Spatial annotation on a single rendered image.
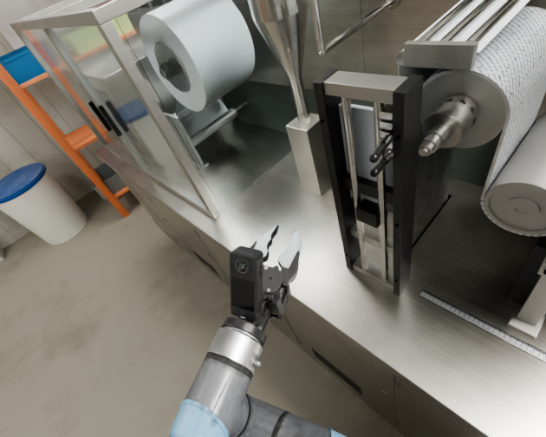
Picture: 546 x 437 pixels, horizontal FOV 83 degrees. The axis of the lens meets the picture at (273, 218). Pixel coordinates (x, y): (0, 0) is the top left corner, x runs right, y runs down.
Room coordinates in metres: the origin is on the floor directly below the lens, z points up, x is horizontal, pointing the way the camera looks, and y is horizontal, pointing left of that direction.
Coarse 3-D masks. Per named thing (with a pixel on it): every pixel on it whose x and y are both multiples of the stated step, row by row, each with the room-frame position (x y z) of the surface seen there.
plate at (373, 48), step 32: (320, 0) 1.03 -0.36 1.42; (352, 0) 0.94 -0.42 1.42; (384, 0) 0.85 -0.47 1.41; (416, 0) 0.78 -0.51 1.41; (448, 0) 0.72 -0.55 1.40; (544, 0) 0.56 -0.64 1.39; (384, 32) 0.85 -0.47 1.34; (416, 32) 0.78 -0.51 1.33; (320, 64) 1.06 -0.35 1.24; (352, 64) 0.95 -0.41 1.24; (384, 64) 0.86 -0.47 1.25; (544, 96) 0.52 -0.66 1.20
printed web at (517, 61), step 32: (512, 32) 0.46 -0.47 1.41; (544, 32) 0.45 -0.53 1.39; (480, 64) 0.40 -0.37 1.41; (512, 64) 0.40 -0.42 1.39; (544, 64) 0.42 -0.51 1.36; (512, 96) 0.36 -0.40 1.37; (512, 128) 0.37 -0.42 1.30; (448, 160) 0.57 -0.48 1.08; (416, 192) 0.48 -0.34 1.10; (448, 192) 0.59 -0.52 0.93; (416, 224) 0.49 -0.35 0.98
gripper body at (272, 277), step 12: (264, 276) 0.31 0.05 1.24; (276, 276) 0.31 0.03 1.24; (264, 288) 0.29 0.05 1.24; (276, 288) 0.29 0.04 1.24; (288, 288) 0.31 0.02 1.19; (264, 300) 0.28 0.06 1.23; (276, 300) 0.28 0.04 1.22; (288, 300) 0.30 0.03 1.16; (264, 312) 0.28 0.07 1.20; (276, 312) 0.28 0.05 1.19; (228, 324) 0.25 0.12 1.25; (240, 324) 0.24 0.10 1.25; (252, 324) 0.24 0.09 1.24; (264, 324) 0.26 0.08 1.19; (264, 336) 0.23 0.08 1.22
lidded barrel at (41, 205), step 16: (16, 176) 2.79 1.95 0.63; (32, 176) 2.66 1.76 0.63; (48, 176) 2.72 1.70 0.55; (0, 192) 2.59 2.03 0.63; (16, 192) 2.49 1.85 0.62; (32, 192) 2.53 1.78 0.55; (48, 192) 2.60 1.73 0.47; (64, 192) 2.75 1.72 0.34; (0, 208) 2.51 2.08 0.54; (16, 208) 2.47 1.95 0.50; (32, 208) 2.49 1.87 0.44; (48, 208) 2.53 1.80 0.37; (64, 208) 2.61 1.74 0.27; (80, 208) 2.79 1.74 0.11; (32, 224) 2.49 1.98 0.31; (48, 224) 2.50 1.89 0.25; (64, 224) 2.54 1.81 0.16; (80, 224) 2.62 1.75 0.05; (48, 240) 2.52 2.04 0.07; (64, 240) 2.51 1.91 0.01
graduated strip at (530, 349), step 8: (424, 296) 0.34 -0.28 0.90; (432, 296) 0.33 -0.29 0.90; (440, 304) 0.30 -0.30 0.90; (448, 304) 0.30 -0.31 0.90; (456, 312) 0.27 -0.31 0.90; (464, 312) 0.27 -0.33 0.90; (472, 320) 0.24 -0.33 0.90; (480, 320) 0.24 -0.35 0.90; (480, 328) 0.22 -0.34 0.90; (488, 328) 0.22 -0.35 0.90; (496, 328) 0.21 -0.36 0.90; (504, 336) 0.19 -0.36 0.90; (512, 336) 0.19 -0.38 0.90; (512, 344) 0.17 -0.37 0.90; (520, 344) 0.17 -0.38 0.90; (528, 344) 0.16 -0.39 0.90; (528, 352) 0.15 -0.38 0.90; (536, 352) 0.14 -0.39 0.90; (544, 352) 0.14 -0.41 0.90; (544, 360) 0.13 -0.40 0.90
